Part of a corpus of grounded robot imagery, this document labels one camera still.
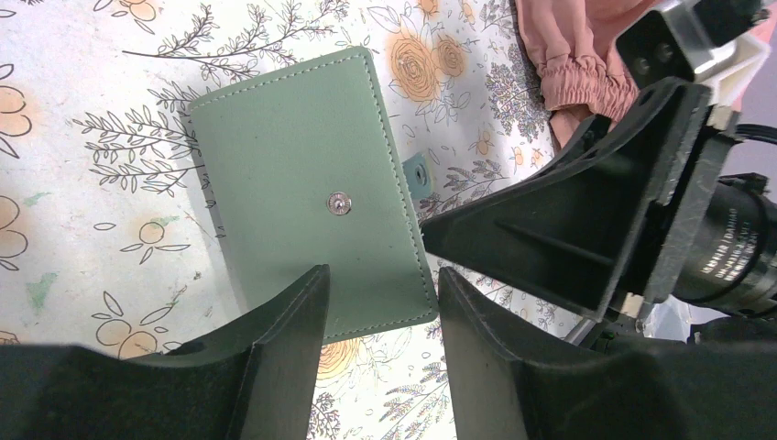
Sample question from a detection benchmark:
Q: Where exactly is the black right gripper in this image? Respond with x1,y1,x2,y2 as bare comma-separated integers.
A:
421,78,776,350

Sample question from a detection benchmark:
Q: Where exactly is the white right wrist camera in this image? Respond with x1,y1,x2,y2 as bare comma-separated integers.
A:
615,0,772,107

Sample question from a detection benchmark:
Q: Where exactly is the pink cloth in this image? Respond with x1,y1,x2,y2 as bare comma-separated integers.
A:
515,0,655,148

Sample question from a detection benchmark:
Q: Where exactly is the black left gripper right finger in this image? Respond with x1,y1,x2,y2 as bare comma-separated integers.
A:
438,268,776,439

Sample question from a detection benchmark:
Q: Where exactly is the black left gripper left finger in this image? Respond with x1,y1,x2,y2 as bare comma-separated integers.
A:
1,265,330,439

